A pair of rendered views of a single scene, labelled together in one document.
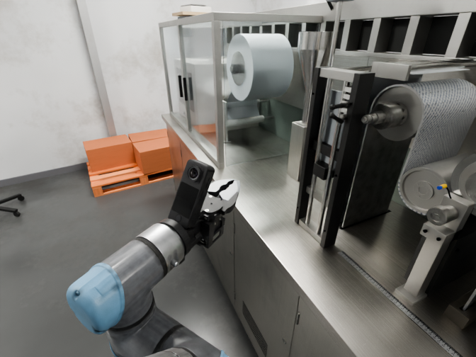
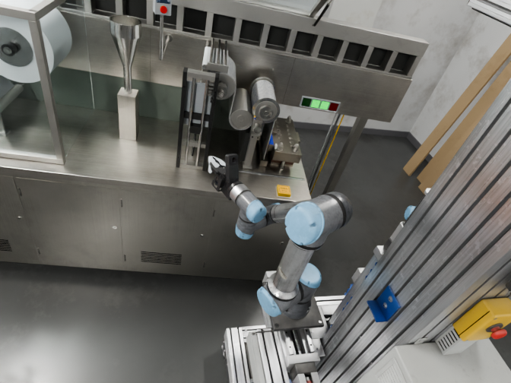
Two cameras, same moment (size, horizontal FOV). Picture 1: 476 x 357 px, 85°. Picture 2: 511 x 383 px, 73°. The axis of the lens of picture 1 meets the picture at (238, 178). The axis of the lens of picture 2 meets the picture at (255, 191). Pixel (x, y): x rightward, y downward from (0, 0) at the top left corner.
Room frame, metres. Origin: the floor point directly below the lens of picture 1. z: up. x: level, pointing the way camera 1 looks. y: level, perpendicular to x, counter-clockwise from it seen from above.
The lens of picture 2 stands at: (0.05, 1.09, 2.09)
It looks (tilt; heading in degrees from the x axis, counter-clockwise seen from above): 40 degrees down; 282
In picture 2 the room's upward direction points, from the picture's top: 16 degrees clockwise
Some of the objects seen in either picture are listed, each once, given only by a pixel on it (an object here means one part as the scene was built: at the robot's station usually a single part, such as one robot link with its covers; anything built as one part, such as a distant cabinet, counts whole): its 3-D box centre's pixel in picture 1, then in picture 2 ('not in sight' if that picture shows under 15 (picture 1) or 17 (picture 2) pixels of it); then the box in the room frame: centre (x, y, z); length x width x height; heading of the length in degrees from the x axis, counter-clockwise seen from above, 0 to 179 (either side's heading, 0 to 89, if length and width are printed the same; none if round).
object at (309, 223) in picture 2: not in sight; (294, 261); (0.02, 0.30, 1.19); 0.15 x 0.12 x 0.55; 59
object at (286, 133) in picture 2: not in sight; (283, 138); (0.36, -0.74, 1.00); 0.40 x 0.16 x 0.06; 115
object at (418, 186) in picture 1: (452, 180); (240, 108); (0.61, -0.58, 1.18); 0.26 x 0.12 x 0.12; 115
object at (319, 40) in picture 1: (316, 40); (125, 26); (1.15, -0.31, 1.50); 0.14 x 0.14 x 0.06
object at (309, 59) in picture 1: (306, 120); (128, 89); (1.15, -0.31, 1.19); 0.14 x 0.14 x 0.57
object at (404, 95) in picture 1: (426, 109); (221, 76); (0.74, -0.53, 1.34); 0.25 x 0.14 x 0.14; 115
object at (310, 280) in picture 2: not in sight; (303, 281); (-0.04, 0.20, 0.98); 0.13 x 0.12 x 0.14; 59
